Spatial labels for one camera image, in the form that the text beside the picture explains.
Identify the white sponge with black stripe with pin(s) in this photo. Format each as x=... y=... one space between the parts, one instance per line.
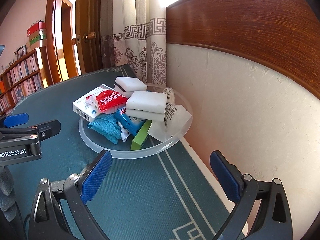
x=128 y=85

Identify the stacked coloured boxes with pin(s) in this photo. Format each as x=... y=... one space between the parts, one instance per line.
x=37 y=36

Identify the blue snack pack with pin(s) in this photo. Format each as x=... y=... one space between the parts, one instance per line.
x=132 y=124

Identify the wooden bookshelf with books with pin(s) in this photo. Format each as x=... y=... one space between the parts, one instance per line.
x=27 y=75

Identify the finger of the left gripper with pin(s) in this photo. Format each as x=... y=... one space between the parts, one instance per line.
x=8 y=121
x=43 y=130

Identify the patterned beige curtain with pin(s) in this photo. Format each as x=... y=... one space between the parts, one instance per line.
x=133 y=32

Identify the clear plastic bowl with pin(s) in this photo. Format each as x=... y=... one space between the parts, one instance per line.
x=122 y=150

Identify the green block blue dots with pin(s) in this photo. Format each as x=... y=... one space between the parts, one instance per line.
x=141 y=136

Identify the wooden door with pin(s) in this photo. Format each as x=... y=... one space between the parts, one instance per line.
x=87 y=30

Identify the white medicine box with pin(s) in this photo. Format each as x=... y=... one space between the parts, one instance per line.
x=84 y=109

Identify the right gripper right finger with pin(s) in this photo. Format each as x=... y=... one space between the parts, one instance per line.
x=273 y=220

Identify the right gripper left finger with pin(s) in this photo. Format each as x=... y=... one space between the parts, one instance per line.
x=47 y=218

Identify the blue knitted cloth pouch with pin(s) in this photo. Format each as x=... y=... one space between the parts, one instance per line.
x=106 y=125

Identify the white sponge block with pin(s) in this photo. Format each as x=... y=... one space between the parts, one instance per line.
x=147 y=105

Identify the wooden headboard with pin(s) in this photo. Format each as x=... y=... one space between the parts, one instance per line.
x=280 y=34

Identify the white printed plastic bag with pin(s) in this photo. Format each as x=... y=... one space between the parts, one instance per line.
x=176 y=116

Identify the red white balloon packet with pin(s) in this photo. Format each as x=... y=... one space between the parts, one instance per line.
x=107 y=101

